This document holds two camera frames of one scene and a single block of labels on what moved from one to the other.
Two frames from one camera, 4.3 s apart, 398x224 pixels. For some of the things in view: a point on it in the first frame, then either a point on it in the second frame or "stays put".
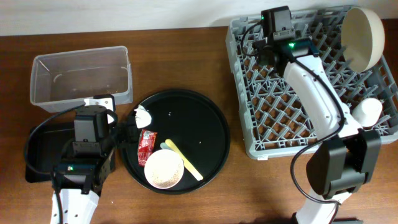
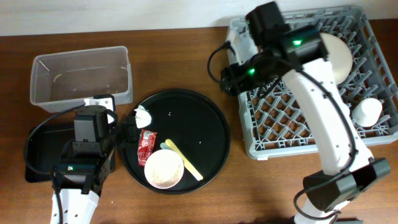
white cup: x=367 y=111 stays put
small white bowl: x=164 y=168 stays put
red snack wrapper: x=145 y=145 stays put
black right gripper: x=261 y=45 → x=236 y=81
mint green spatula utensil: x=164 y=146 stays put
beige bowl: x=362 y=38 → x=340 y=58
